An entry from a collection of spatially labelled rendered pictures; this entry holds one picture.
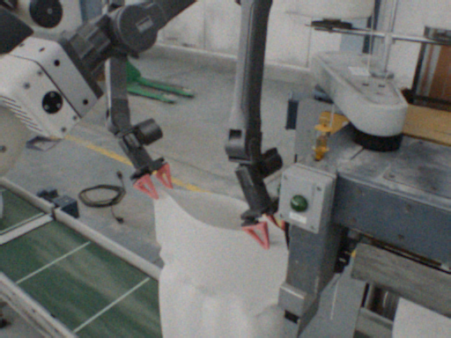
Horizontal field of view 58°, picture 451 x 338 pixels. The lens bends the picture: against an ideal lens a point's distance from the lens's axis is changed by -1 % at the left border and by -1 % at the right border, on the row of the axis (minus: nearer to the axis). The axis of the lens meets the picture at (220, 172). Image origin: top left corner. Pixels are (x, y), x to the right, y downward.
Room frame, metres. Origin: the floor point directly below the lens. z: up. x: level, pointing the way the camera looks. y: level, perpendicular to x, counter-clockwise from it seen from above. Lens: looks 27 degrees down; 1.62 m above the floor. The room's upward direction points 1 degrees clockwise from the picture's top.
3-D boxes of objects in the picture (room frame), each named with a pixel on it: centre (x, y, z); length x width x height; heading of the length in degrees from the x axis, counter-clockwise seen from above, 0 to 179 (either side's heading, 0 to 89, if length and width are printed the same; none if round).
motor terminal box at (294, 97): (1.11, -0.22, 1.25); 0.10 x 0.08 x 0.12; 168
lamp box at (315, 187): (0.58, -0.14, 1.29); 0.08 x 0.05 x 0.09; 53
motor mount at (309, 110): (0.99, -0.33, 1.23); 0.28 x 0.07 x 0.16; 53
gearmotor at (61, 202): (2.07, 0.98, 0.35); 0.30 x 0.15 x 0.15; 53
